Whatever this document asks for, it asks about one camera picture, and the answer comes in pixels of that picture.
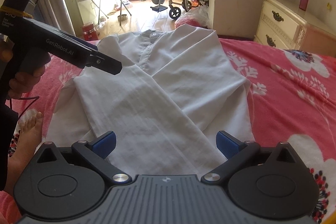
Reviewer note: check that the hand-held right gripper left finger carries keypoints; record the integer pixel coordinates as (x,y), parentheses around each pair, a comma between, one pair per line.
(106,144)

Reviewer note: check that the plastic bag with red contents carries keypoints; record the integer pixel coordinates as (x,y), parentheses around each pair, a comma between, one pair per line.
(189,20)

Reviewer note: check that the cream nightstand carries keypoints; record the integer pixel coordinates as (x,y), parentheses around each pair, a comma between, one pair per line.
(283,19)

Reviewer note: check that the white shirt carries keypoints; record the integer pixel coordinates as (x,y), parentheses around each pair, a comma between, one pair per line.
(157,98)

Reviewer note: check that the person's left hand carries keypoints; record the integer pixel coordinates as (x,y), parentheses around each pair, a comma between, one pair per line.
(26,85)

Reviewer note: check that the red thermos bottle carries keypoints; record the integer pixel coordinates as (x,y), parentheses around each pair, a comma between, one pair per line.
(88,32)

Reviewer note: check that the pink floral blanket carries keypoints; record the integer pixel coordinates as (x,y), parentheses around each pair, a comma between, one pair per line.
(283,98)

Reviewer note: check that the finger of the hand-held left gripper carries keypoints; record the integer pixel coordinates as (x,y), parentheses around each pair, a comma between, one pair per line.
(84,45)
(107,65)

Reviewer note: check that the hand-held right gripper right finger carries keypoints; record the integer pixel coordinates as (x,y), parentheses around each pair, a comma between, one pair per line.
(227,144)

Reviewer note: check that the metal bowl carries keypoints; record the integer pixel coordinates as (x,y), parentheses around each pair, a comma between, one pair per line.
(122,17)

